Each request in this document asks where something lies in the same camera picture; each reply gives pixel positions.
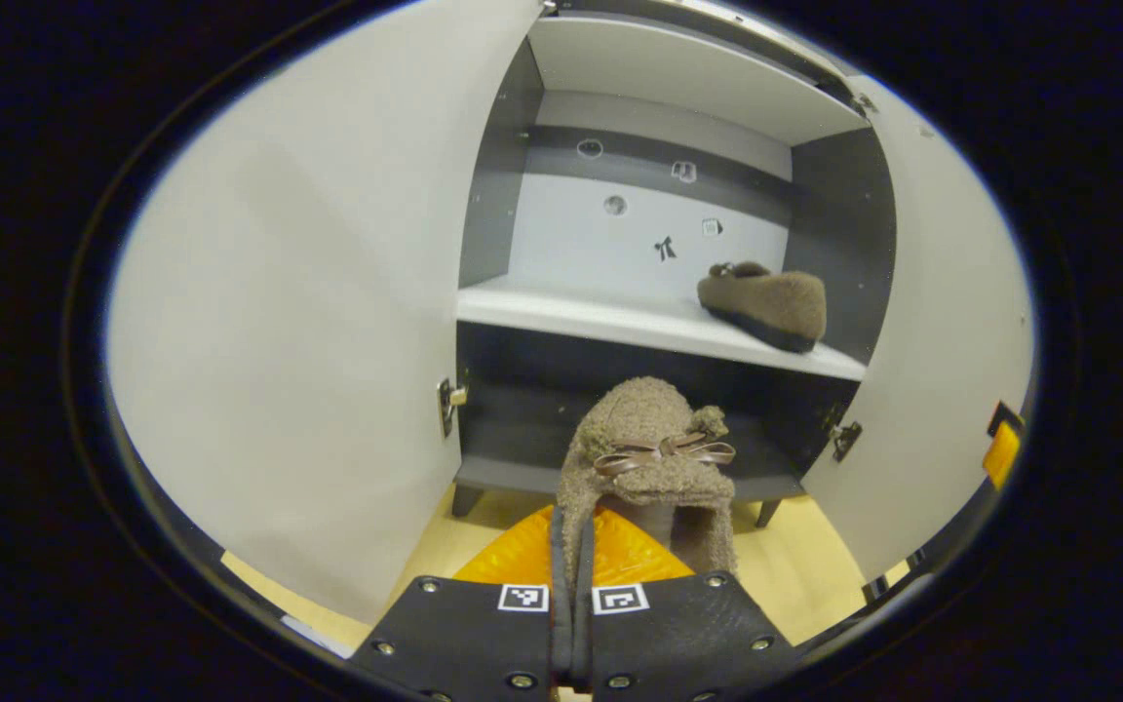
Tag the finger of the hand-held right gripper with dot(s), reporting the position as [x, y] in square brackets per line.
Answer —
[1002, 453]

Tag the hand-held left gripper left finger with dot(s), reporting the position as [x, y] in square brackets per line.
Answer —
[559, 604]

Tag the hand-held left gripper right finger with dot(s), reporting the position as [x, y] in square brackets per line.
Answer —
[585, 624]

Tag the grey cabinet door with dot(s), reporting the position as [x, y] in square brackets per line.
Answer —
[951, 322]
[308, 322]

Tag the brown fuzzy shoe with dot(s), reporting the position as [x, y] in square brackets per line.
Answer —
[644, 419]
[776, 302]

